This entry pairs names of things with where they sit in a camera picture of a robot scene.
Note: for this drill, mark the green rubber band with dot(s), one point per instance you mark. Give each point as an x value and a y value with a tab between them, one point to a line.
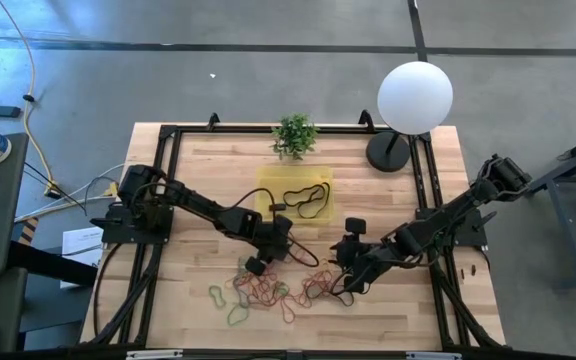
283	287
230	317

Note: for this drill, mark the white globe table lamp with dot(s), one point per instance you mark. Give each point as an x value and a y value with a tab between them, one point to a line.
413	97

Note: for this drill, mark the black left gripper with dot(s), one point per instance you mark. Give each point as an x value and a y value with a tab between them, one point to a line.
270	232

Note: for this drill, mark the yellow translucent plastic bin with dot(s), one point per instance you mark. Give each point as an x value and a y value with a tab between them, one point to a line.
268	175

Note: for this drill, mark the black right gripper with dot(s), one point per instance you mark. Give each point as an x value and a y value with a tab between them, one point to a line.
373	260

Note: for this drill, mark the small green artificial plant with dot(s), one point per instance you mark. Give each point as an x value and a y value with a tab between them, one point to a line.
294	135

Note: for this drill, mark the black resistance band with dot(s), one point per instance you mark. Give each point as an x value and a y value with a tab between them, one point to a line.
213	295

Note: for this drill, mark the long red rubber band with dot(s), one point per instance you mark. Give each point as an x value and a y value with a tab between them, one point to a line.
284	312

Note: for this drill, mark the blue-grey metal cart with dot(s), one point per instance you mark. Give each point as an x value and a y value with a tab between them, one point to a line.
565	230

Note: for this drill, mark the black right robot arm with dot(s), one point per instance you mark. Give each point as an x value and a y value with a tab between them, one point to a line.
443	222

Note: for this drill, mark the white paper sheet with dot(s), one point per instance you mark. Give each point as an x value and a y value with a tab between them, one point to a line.
80	240

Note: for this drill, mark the black rubber band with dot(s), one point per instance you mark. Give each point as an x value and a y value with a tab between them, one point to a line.
328	194
317	260
350	301

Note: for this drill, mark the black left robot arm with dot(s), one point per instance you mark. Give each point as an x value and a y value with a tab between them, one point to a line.
193	200

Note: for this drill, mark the black aluminium table frame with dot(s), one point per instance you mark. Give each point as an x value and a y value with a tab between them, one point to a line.
243	129

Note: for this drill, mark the white table clamp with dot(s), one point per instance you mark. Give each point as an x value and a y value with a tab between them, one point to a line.
433	355
153	354

